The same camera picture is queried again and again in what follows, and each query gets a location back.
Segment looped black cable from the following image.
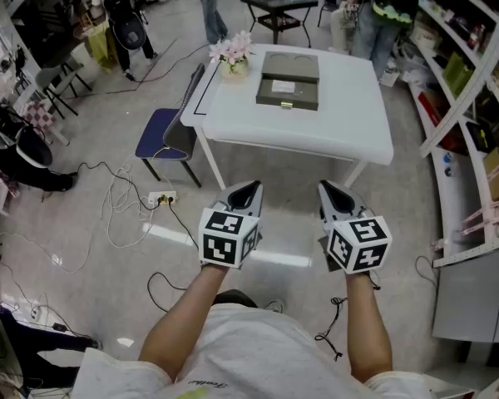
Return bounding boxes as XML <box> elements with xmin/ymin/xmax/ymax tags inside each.
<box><xmin>146</xmin><ymin>271</ymin><xmax>189</xmax><ymax>314</ymax></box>

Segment red cable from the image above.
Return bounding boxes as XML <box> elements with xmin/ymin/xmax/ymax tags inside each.
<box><xmin>65</xmin><ymin>42</ymin><xmax>212</xmax><ymax>96</ymax></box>

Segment red bottle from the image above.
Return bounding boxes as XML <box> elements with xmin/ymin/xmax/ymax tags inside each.
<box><xmin>468</xmin><ymin>23</ymin><xmax>487</xmax><ymax>52</ymax></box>

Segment grey cabinet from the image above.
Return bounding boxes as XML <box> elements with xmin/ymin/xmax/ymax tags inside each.
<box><xmin>431</xmin><ymin>242</ymin><xmax>499</xmax><ymax>345</ymax></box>

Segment yellow-green cloth covered table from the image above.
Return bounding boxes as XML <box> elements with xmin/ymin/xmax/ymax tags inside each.
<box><xmin>80</xmin><ymin>20</ymin><xmax>118</xmax><ymax>73</ymax></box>

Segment knotted black cable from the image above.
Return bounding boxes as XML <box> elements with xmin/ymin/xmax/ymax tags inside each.
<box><xmin>314</xmin><ymin>296</ymin><xmax>349</xmax><ymax>362</ymax></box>

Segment person's left forearm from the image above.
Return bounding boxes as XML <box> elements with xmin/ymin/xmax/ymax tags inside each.
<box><xmin>138</xmin><ymin>263</ymin><xmax>230</xmax><ymax>384</ymax></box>

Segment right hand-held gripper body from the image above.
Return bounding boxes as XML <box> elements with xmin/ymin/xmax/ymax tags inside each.
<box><xmin>320</xmin><ymin>209</ymin><xmax>393</xmax><ymax>275</ymax></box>

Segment checkered stool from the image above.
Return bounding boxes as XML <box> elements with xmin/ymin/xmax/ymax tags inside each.
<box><xmin>21</xmin><ymin>99</ymin><xmax>71</xmax><ymax>146</ymax></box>

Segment green paper bags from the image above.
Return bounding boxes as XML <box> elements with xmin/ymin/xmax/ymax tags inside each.
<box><xmin>442</xmin><ymin>51</ymin><xmax>474</xmax><ymax>98</ymax></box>

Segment olive green box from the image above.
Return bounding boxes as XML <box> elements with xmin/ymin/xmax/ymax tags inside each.
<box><xmin>254</xmin><ymin>50</ymin><xmax>321</xmax><ymax>113</ymax></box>

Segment white power strip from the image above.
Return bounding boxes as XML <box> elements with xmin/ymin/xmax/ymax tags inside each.
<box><xmin>147</xmin><ymin>190</ymin><xmax>179</xmax><ymax>207</ymax></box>

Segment white table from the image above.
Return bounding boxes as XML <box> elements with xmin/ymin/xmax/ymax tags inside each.
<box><xmin>179</xmin><ymin>42</ymin><xmax>395</xmax><ymax>191</ymax></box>

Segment white shelving rack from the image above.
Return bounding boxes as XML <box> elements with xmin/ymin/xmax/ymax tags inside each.
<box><xmin>398</xmin><ymin>0</ymin><xmax>499</xmax><ymax>268</ymax></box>

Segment long black cable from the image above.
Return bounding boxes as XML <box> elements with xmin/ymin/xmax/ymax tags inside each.
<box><xmin>76</xmin><ymin>161</ymin><xmax>201</xmax><ymax>247</ymax></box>

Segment black side table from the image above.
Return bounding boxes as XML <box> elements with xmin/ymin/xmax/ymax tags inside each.
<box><xmin>239</xmin><ymin>0</ymin><xmax>320</xmax><ymax>46</ymax></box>

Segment person's white t-shirt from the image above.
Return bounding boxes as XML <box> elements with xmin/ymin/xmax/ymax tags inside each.
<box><xmin>69</xmin><ymin>303</ymin><xmax>438</xmax><ymax>399</ymax></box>

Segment person's right forearm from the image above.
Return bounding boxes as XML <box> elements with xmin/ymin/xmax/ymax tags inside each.
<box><xmin>343</xmin><ymin>271</ymin><xmax>394</xmax><ymax>387</ymax></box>

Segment person's dark trousers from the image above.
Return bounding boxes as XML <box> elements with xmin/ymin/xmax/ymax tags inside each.
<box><xmin>212</xmin><ymin>288</ymin><xmax>259</xmax><ymax>309</ymax></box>

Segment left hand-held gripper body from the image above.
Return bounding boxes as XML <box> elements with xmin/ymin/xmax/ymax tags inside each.
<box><xmin>198</xmin><ymin>206</ymin><xmax>263</xmax><ymax>270</ymax></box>

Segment blue chair with stitched back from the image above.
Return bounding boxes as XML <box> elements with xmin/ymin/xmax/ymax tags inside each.
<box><xmin>134</xmin><ymin>62</ymin><xmax>207</xmax><ymax>189</ymax></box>

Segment pink flowers in cream pot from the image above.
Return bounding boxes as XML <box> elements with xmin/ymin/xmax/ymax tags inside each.
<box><xmin>208</xmin><ymin>29</ymin><xmax>257</xmax><ymax>80</ymax></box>

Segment grey chair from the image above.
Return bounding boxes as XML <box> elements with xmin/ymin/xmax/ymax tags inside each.
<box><xmin>34</xmin><ymin>62</ymin><xmax>93</xmax><ymax>119</ymax></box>

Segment white cable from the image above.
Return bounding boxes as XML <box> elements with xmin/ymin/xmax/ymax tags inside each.
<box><xmin>101</xmin><ymin>146</ymin><xmax>180</xmax><ymax>249</ymax></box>

